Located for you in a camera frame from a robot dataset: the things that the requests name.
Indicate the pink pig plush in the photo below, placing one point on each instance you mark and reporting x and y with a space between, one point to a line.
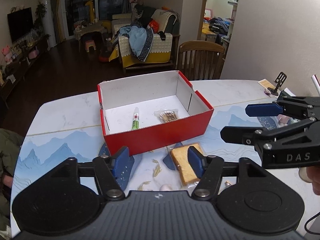
6 51

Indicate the white tooth plush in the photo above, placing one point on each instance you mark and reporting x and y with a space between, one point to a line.
166 187

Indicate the bread slice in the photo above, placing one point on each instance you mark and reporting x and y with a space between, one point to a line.
180 158

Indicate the low tv cabinet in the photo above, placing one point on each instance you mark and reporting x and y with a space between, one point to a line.
19 66

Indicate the red cardboard box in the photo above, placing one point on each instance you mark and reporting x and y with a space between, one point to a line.
151 92

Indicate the black phone stand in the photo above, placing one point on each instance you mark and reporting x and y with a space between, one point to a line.
281 78

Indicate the pink stool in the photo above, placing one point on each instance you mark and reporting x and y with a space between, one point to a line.
90 44

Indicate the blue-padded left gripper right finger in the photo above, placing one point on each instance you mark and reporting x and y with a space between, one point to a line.
209 171

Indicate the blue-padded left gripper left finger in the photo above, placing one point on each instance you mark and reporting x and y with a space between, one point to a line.
107 169

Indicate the green white tube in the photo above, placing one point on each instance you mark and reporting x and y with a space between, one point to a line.
135 120

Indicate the person's right hand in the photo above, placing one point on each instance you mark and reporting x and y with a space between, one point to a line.
313 174

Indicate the sofa with clothes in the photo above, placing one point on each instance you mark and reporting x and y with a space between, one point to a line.
147 36

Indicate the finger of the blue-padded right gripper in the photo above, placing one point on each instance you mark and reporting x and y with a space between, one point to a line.
250 135
291 109

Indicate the dark coffee table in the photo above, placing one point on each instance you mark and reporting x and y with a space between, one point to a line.
79 32

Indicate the wooden chair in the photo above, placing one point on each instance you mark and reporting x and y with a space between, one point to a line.
200 60

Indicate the yellow giraffe toy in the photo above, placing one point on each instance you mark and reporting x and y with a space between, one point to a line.
89 4

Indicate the white standing air conditioner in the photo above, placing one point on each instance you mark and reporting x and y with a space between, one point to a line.
48 23

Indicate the bag of cotton swabs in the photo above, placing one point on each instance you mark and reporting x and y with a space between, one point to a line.
167 115

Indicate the black television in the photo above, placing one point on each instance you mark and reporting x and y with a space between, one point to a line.
20 23

